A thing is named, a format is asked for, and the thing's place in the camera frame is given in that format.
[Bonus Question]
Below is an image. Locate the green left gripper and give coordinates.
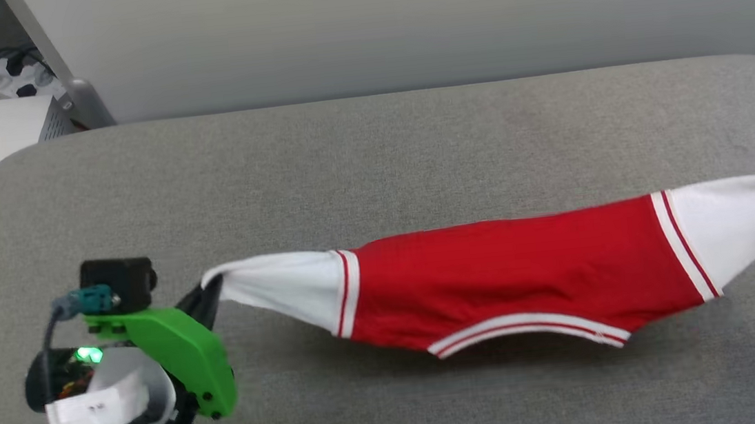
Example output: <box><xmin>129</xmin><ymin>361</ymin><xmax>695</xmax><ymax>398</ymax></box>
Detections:
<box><xmin>81</xmin><ymin>276</ymin><xmax>241</xmax><ymax>424</ymax></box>

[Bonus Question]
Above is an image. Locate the left teal plug black cable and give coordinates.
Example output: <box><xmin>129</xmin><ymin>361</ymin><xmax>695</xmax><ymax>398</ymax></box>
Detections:
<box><xmin>0</xmin><ymin>284</ymin><xmax>128</xmax><ymax>424</ymax></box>

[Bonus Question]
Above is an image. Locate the red white basketball shirt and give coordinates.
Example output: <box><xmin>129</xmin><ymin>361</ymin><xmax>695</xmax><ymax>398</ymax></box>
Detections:
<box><xmin>196</xmin><ymin>174</ymin><xmax>755</xmax><ymax>388</ymax></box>

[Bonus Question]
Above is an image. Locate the silver partition post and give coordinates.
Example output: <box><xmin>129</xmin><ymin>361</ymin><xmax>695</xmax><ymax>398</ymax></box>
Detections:
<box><xmin>4</xmin><ymin>0</ymin><xmax>116</xmax><ymax>137</ymax></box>

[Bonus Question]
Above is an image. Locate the grey fabric sofa cushion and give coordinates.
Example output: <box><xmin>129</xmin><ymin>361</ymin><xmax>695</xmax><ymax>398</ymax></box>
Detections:
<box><xmin>0</xmin><ymin>51</ymin><xmax>755</xmax><ymax>424</ymax></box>

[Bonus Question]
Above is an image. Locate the white metal cabinet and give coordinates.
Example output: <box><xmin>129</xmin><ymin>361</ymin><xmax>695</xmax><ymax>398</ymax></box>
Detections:
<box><xmin>0</xmin><ymin>92</ymin><xmax>87</xmax><ymax>252</ymax></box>

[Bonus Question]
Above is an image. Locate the white paper label tag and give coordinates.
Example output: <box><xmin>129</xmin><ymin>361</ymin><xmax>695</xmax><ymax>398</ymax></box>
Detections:
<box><xmin>42</xmin><ymin>368</ymin><xmax>154</xmax><ymax>424</ymax></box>

